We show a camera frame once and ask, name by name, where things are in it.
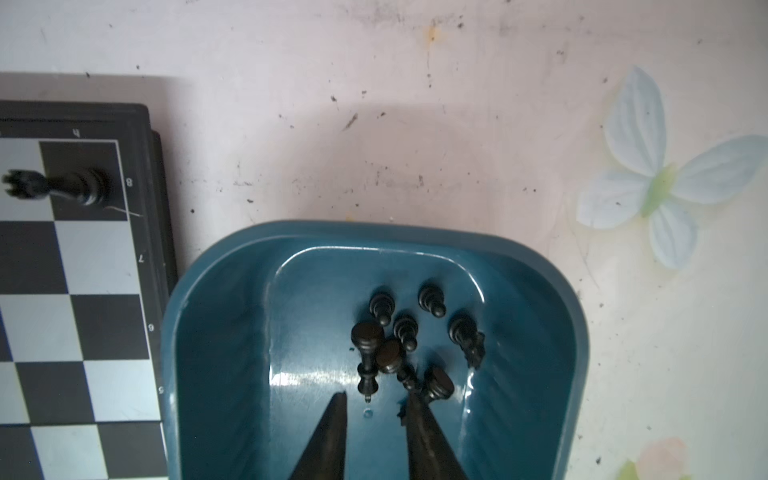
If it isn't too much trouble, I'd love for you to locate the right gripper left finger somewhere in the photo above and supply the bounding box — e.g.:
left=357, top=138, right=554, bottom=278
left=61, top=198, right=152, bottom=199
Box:
left=289, top=392, right=348, bottom=480

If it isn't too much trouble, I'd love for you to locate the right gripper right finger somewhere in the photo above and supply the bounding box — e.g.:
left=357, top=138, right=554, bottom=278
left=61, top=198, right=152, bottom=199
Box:
left=405, top=393, right=468, bottom=480

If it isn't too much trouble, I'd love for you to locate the black pawn piece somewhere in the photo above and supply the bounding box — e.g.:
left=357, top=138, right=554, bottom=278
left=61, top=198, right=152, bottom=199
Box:
left=396, top=364, right=455, bottom=405

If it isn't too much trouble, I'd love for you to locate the black piece in tray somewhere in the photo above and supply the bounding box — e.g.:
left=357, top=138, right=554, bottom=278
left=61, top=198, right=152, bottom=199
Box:
left=448, top=314, right=486, bottom=369
left=375, top=338, right=420, bottom=392
left=393, top=315, right=419, bottom=353
left=350, top=320, right=385, bottom=403
left=418, top=284, right=447, bottom=318
left=369, top=292, right=395, bottom=327

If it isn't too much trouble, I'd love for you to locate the teal plastic tray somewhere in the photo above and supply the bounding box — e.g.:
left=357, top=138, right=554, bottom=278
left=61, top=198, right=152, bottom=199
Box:
left=162, top=221, right=589, bottom=479

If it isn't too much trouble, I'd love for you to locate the black white chessboard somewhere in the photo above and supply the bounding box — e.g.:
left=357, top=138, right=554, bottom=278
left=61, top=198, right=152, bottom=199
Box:
left=1, top=101, right=177, bottom=479

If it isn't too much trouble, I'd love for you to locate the black rook corner piece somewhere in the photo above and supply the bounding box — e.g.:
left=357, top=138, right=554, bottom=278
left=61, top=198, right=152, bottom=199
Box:
left=2, top=169, right=110, bottom=206

